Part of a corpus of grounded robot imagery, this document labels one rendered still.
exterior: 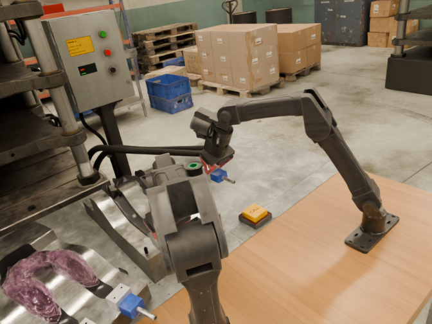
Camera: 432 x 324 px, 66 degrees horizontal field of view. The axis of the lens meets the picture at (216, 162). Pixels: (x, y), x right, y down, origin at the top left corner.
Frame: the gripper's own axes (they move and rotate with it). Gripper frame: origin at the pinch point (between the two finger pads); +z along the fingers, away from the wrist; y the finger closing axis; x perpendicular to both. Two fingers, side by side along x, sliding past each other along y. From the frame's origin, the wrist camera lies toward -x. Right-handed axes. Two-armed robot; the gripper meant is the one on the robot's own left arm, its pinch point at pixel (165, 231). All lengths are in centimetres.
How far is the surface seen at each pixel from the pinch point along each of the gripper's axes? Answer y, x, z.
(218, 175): -27.1, -7.7, 3.0
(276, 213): -37.9, 12.5, 8.3
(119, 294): 18.0, 7.0, 2.0
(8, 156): 21, -73, 33
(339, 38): -649, -248, 236
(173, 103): -201, -234, 228
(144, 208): -4.2, -15.5, 14.4
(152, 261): 6.5, 3.9, 4.3
